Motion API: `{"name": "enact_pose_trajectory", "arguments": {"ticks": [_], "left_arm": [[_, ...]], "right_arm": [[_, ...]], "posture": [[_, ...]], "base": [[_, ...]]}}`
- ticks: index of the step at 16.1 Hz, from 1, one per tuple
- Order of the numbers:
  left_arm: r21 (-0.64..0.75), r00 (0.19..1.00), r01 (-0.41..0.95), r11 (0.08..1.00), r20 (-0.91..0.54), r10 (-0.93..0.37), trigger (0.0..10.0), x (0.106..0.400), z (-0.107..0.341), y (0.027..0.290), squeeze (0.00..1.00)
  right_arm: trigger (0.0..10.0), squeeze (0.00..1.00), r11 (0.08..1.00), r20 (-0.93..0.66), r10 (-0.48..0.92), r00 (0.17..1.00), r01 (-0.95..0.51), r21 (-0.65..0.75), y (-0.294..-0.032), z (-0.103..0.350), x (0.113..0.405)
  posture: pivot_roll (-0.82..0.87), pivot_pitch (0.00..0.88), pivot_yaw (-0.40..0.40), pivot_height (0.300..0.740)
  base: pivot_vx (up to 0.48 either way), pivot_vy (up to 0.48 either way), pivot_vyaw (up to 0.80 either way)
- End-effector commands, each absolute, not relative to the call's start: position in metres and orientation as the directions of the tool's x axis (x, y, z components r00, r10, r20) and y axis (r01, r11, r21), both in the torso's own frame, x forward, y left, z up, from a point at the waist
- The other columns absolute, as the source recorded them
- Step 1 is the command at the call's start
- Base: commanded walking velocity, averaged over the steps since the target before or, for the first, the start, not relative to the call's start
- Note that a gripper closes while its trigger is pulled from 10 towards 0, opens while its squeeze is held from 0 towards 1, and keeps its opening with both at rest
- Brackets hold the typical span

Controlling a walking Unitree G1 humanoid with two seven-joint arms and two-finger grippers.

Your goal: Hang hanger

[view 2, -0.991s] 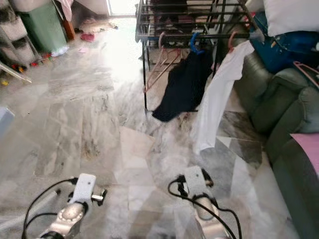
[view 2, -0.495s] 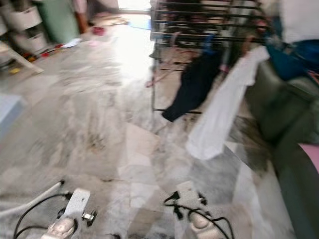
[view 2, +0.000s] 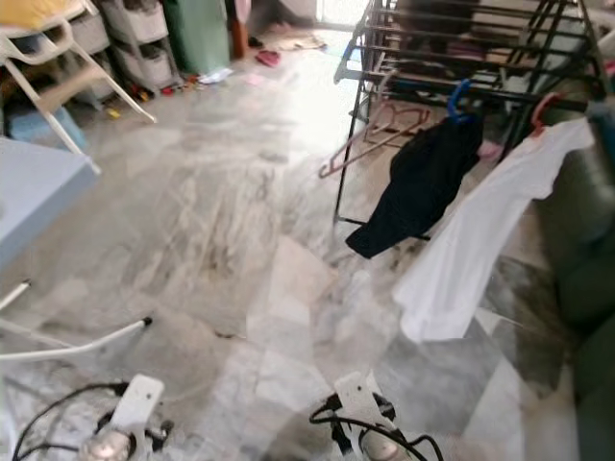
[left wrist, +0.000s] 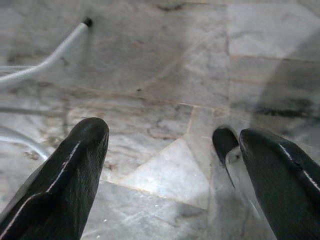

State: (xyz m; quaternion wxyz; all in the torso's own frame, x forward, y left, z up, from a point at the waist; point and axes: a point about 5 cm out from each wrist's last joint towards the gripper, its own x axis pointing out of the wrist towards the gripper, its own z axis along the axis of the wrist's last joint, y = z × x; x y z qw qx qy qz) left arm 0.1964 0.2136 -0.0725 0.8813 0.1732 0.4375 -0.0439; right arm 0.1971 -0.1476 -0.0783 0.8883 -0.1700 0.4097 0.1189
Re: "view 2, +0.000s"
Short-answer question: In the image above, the white shirt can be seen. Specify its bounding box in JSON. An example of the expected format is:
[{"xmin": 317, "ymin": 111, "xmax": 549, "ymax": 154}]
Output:
[{"xmin": 392, "ymin": 115, "xmax": 597, "ymax": 344}]

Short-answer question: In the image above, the navy blue garment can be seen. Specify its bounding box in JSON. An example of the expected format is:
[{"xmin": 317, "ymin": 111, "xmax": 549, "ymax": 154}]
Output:
[{"xmin": 346, "ymin": 113, "xmax": 484, "ymax": 258}]

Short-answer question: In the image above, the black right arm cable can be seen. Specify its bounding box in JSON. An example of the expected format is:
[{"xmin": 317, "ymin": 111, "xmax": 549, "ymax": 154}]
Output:
[{"xmin": 309, "ymin": 413, "xmax": 445, "ymax": 461}]

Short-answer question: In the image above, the bright glass door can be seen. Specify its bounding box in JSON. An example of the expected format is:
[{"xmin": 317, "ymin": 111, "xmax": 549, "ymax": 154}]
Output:
[{"xmin": 315, "ymin": 0, "xmax": 376, "ymax": 28}]

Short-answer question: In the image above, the pink plastic clothes hanger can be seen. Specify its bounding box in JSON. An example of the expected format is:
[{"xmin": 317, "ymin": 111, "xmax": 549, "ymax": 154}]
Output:
[{"xmin": 319, "ymin": 72, "xmax": 433, "ymax": 181}]

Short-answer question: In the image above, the white drawer storage unit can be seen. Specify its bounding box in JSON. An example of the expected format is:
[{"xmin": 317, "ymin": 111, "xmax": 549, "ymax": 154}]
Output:
[{"xmin": 96, "ymin": 0, "xmax": 184, "ymax": 92}]

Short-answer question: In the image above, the beige plastic chair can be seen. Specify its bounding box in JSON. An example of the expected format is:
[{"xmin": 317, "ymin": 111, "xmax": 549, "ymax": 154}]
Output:
[{"xmin": 0, "ymin": 0, "xmax": 158, "ymax": 159}]

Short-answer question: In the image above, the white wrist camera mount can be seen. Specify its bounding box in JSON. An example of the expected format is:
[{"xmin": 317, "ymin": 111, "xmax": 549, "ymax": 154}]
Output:
[
  {"xmin": 111, "ymin": 375, "xmax": 162, "ymax": 433},
  {"xmin": 334, "ymin": 372, "xmax": 385, "ymax": 438}
]

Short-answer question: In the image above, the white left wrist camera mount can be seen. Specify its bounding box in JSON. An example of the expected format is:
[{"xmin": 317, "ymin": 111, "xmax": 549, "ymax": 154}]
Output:
[{"xmin": 111, "ymin": 375, "xmax": 162, "ymax": 433}]

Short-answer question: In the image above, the light blue plastic box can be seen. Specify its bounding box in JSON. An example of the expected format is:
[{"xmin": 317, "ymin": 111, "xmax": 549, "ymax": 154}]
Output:
[{"xmin": 5, "ymin": 106, "xmax": 63, "ymax": 145}]

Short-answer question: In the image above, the mustard yellow seat cushion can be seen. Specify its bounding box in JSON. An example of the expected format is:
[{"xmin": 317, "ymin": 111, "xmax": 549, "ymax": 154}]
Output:
[{"xmin": 10, "ymin": 0, "xmax": 92, "ymax": 30}]

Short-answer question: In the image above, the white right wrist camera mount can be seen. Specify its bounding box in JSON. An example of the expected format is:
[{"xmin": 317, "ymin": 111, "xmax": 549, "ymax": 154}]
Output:
[{"xmin": 334, "ymin": 372, "xmax": 385, "ymax": 438}]

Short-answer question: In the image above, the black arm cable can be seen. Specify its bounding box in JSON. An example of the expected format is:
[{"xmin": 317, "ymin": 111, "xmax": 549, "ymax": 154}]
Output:
[
  {"xmin": 12, "ymin": 382, "xmax": 131, "ymax": 461},
  {"xmin": 309, "ymin": 413, "xmax": 445, "ymax": 461}
]

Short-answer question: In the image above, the blue clothes hanger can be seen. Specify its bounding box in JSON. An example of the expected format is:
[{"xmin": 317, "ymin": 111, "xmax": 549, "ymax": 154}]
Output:
[{"xmin": 445, "ymin": 79, "xmax": 475, "ymax": 124}]

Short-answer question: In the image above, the red clothes hanger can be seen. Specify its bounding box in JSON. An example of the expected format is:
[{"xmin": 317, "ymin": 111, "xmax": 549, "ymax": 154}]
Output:
[{"xmin": 529, "ymin": 93, "xmax": 563, "ymax": 137}]

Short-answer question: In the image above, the dark green sofa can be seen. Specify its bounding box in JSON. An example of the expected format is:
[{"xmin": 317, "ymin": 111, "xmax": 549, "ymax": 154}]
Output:
[{"xmin": 504, "ymin": 96, "xmax": 615, "ymax": 461}]

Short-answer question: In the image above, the blue floor mat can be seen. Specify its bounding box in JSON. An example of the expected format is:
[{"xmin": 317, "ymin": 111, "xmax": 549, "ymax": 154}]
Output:
[{"xmin": 322, "ymin": 34, "xmax": 361, "ymax": 59}]

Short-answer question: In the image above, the brown wooden post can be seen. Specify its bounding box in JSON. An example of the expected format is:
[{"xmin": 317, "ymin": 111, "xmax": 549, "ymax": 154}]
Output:
[{"xmin": 226, "ymin": 0, "xmax": 251, "ymax": 61}]

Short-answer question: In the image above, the black metal drying rack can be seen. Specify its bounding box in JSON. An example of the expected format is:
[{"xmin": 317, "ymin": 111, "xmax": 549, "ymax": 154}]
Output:
[{"xmin": 332, "ymin": 0, "xmax": 615, "ymax": 241}]

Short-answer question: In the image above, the green laundry hamper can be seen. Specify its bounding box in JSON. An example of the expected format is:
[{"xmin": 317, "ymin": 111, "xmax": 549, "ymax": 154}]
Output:
[{"xmin": 161, "ymin": 0, "xmax": 234, "ymax": 76}]

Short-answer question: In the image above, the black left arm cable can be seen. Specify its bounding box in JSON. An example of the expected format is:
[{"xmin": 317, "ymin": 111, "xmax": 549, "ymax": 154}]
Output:
[{"xmin": 12, "ymin": 382, "xmax": 131, "ymax": 461}]

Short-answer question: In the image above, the white paper sheet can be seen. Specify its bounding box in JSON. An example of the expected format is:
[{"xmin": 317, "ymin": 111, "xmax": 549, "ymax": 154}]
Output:
[{"xmin": 197, "ymin": 67, "xmax": 234, "ymax": 85}]

